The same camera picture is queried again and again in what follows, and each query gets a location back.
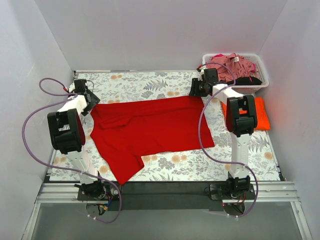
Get red t shirt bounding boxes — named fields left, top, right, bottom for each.
left=90, top=96, right=215, bottom=185

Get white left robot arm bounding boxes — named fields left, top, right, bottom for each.
left=47, top=79, right=107, bottom=200

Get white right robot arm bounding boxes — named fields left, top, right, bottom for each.
left=189, top=67, right=258, bottom=200

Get black garment in basket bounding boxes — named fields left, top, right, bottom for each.
left=235, top=76, right=262, bottom=86

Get pink garments in basket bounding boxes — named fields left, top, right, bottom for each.
left=206, top=53, right=256, bottom=82

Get white plastic laundry basket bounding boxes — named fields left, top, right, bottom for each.
left=199, top=53, right=269, bottom=93

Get folded orange t shirt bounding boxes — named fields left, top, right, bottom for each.
left=221, top=95, right=271, bottom=135

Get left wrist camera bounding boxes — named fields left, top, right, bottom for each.
left=63, top=83, right=76, bottom=94

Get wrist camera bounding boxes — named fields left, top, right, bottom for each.
left=196, top=66, right=206, bottom=81
left=63, top=83, right=76, bottom=94

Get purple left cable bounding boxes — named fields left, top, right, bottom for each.
left=21, top=77, right=123, bottom=224

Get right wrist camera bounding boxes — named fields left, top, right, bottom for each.
left=196, top=66, right=206, bottom=81

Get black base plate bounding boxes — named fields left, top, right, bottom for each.
left=75, top=181, right=256, bottom=213

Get aluminium frame rail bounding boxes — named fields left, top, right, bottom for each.
left=23, top=181, right=312, bottom=240

